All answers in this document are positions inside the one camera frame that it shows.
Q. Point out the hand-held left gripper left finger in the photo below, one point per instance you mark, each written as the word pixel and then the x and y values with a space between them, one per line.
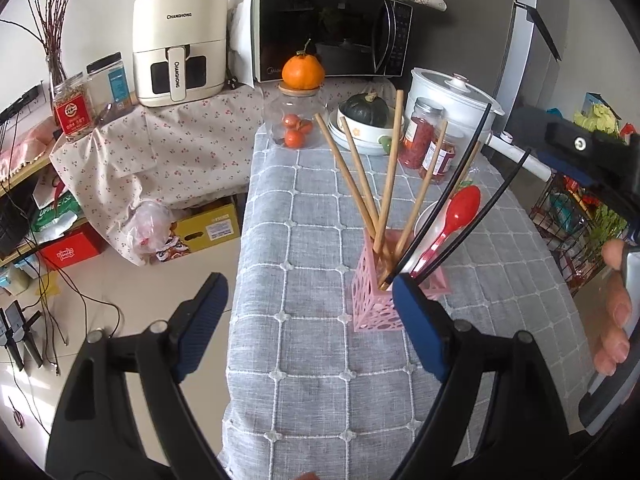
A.
pixel 202 320

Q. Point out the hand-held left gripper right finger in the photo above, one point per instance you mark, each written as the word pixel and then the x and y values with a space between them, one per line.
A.
pixel 420 327

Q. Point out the pink perforated utensil holder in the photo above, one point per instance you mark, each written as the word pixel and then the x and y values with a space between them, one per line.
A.
pixel 372 305

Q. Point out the white plastic spoon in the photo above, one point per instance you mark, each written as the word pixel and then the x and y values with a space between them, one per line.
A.
pixel 431 227

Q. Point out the red plastic spoon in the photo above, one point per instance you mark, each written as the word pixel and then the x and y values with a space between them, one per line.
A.
pixel 462 207

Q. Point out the wooden chopstick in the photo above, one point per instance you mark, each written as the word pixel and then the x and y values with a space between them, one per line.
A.
pixel 362 175
pixel 469 167
pixel 425 185
pixel 393 160
pixel 345 170

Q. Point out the black chopstick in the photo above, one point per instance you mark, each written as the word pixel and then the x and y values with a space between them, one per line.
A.
pixel 450 180
pixel 480 210

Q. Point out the person's right hand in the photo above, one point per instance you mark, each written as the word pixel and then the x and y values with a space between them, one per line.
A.
pixel 614 300

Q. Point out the green leafy vegetables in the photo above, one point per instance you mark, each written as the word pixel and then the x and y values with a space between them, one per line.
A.
pixel 595 117

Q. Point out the red snack packet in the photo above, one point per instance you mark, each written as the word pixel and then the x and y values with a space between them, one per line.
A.
pixel 580 190

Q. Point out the blue and white packet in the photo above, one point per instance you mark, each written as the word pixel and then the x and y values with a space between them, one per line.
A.
pixel 597 102

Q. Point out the yellow cardboard box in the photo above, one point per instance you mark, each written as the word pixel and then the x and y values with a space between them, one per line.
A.
pixel 210 225

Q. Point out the clear plastic bag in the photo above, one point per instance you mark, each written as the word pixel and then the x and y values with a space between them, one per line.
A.
pixel 147 222

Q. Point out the grey checked tablecloth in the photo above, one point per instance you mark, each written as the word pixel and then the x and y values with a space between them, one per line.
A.
pixel 310 260

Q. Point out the grey refrigerator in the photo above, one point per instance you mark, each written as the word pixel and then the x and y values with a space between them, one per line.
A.
pixel 530 50

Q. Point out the red cardboard box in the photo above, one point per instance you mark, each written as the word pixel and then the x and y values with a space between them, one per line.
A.
pixel 70 252

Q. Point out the white pot lid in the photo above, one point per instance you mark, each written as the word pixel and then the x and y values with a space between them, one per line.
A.
pixel 455 85

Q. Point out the cherry print tablecloth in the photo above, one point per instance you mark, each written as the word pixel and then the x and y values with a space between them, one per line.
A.
pixel 165 150

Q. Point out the black clip device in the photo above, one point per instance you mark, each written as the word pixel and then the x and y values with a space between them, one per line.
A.
pixel 27 330
pixel 12 340

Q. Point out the green packet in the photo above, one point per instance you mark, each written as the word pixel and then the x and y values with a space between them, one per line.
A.
pixel 55 212

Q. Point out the plastic jar of red berries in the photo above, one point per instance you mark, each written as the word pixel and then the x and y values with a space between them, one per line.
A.
pixel 417 135

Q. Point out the small green fruit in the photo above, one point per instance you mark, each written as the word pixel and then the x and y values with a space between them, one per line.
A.
pixel 385 144

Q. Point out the wooden shelf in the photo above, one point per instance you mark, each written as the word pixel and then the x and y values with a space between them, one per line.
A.
pixel 20 255

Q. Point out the white flower print bowl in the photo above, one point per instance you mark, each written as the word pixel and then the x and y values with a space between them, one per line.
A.
pixel 360 132

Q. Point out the glass jar with wooden lid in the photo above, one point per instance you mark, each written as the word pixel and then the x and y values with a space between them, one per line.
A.
pixel 277 115

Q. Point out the dark green pumpkin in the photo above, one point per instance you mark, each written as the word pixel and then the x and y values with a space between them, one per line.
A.
pixel 365 107

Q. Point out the black power plug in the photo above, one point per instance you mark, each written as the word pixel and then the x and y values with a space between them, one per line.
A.
pixel 233 83

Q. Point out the red label jar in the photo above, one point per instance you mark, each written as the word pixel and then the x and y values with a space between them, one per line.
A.
pixel 72 115

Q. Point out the blue label jar black lid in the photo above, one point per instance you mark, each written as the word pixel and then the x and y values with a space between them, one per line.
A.
pixel 117 87

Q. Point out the large orange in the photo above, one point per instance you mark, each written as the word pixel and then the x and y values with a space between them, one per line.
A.
pixel 302 72

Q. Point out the black power strip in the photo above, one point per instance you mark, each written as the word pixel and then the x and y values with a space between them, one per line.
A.
pixel 22 100

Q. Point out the glass vase with twigs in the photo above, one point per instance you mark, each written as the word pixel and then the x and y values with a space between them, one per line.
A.
pixel 56 72

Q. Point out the cream air fryer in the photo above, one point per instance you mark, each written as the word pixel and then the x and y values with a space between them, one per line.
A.
pixel 175 20

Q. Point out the black microwave oven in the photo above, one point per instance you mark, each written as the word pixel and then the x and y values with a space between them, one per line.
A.
pixel 300 30

